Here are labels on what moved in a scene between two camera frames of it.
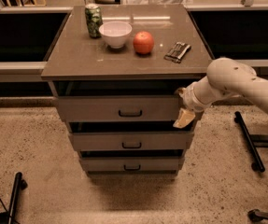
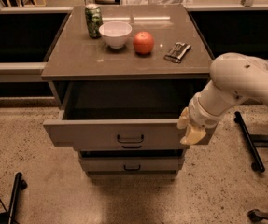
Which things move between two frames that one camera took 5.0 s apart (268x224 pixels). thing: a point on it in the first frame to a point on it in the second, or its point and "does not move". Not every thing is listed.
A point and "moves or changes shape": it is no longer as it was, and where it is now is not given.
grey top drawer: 121,108 moves or changes shape
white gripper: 189,101 to 202,117
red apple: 143,42 does not move
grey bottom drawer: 132,163 does not move
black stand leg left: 8,217 does not move
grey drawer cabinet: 118,72 does not move
